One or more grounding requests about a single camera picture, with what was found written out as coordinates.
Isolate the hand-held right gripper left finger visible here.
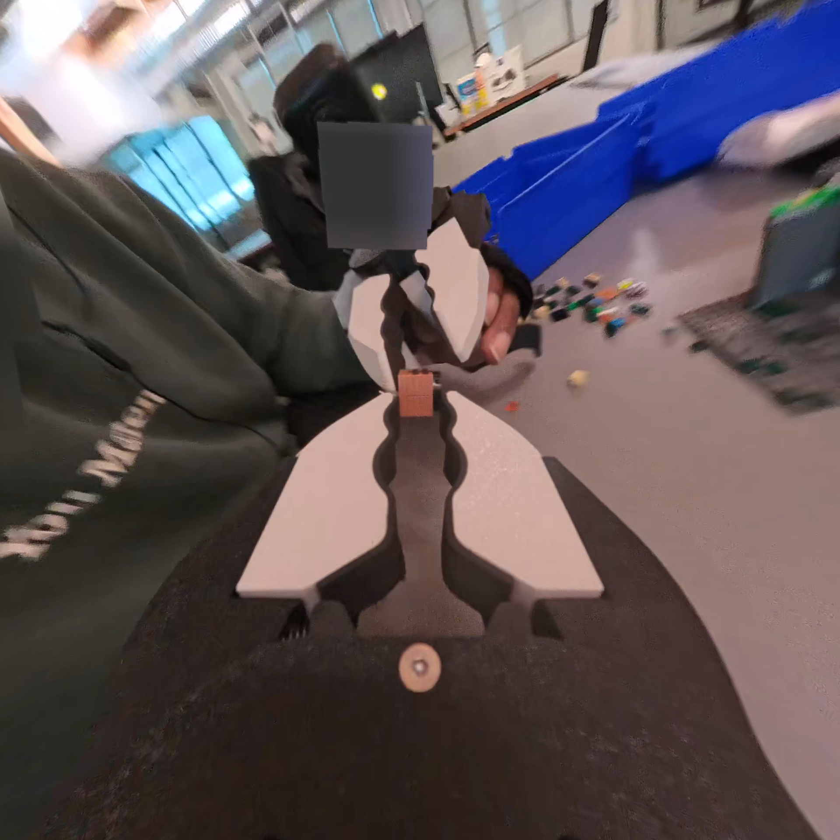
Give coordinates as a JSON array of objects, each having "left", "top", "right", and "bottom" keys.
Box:
[{"left": 235, "top": 392, "right": 404, "bottom": 623}]

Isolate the person's left forearm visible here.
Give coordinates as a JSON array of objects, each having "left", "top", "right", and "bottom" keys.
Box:
[{"left": 0, "top": 150, "right": 395, "bottom": 421}]

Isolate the white box with goggles picture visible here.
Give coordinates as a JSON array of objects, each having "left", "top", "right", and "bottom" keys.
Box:
[{"left": 489, "top": 45, "right": 526, "bottom": 91}]

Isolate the grey brick building model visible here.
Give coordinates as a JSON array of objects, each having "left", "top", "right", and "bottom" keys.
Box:
[{"left": 676, "top": 187, "right": 840, "bottom": 414}]

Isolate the white paper bag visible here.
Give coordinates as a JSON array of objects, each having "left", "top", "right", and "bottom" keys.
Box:
[{"left": 715, "top": 92, "right": 840, "bottom": 168}]

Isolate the pile of small bricks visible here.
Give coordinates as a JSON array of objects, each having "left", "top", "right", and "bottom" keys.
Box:
[{"left": 528, "top": 272, "right": 654, "bottom": 339}]

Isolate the blue yellow printed box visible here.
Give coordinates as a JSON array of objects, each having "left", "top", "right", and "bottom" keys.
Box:
[{"left": 456, "top": 69, "right": 490, "bottom": 118}]

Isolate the brown crate brick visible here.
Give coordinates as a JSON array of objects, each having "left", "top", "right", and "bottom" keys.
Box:
[{"left": 398, "top": 369, "right": 439, "bottom": 418}]

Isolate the person's left hand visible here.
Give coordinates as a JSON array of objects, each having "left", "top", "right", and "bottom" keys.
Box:
[{"left": 478, "top": 266, "right": 522, "bottom": 366}]

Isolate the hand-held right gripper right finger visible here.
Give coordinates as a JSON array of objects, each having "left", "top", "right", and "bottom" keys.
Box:
[{"left": 435, "top": 389, "right": 605, "bottom": 627}]

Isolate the black monitor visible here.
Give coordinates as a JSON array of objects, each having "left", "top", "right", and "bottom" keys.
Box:
[{"left": 351, "top": 25, "right": 434, "bottom": 126}]

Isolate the wooden background table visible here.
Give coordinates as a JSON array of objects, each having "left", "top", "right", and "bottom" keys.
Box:
[{"left": 443, "top": 73, "right": 568, "bottom": 139}]

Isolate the grey desk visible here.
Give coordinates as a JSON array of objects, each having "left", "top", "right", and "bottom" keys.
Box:
[{"left": 282, "top": 66, "right": 840, "bottom": 840}]

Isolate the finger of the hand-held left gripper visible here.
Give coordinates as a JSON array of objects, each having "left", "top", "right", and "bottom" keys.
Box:
[
  {"left": 420, "top": 218, "right": 492, "bottom": 364},
  {"left": 346, "top": 272, "right": 401, "bottom": 395}
]

